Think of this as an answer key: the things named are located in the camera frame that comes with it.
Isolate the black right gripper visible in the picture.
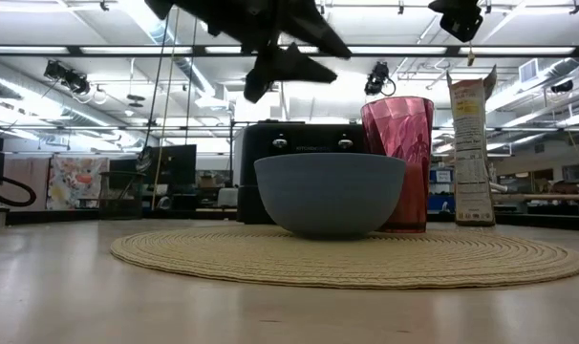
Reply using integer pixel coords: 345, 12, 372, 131
427, 0, 484, 43

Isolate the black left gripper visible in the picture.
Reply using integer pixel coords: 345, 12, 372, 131
143, 0, 353, 104

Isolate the red faceted plastic tumbler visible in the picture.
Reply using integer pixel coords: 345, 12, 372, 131
359, 96, 435, 234

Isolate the yellow cereal box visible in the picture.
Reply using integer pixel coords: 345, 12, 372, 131
445, 64, 499, 227

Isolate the blue bowl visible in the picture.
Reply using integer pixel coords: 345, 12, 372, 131
253, 152, 407, 240

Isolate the white LED light strip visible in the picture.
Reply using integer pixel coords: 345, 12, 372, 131
204, 46, 320, 54
459, 46, 576, 54
332, 46, 447, 54
78, 46, 194, 54
0, 46, 70, 54

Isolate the black four-slot toaster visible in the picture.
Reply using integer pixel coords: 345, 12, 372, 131
236, 121, 367, 226

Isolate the white box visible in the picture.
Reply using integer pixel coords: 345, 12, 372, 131
217, 186, 240, 208

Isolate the black monitor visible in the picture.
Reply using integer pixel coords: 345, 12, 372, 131
148, 144, 198, 185
108, 159, 150, 175

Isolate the blue storage bin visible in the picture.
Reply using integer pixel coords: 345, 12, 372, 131
427, 193, 458, 212

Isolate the wooden bench top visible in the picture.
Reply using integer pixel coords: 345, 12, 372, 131
492, 192, 579, 203

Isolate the round woven tan placemat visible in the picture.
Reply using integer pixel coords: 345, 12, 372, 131
109, 224, 579, 291

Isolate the floral printed cloth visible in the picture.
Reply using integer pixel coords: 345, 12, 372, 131
45, 155, 110, 211

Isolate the pink panel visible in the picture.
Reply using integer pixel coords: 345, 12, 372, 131
2, 157, 51, 211

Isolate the black ceiling camera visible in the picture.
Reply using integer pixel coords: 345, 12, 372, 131
43, 59, 91, 96
364, 60, 397, 97
550, 79, 575, 95

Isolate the black hanging cable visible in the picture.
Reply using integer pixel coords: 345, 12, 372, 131
144, 17, 170, 150
184, 18, 198, 145

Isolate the yellow hanging rope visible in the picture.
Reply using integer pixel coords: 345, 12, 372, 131
151, 9, 180, 212

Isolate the black overhead frame beam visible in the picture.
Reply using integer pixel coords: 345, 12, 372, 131
0, 44, 579, 58

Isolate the black oval cable mount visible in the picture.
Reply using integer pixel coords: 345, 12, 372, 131
135, 145, 153, 173

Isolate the black aluminium table frame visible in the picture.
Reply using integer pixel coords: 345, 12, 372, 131
0, 207, 579, 233

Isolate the black looped cable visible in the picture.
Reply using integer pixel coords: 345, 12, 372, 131
0, 170, 38, 208

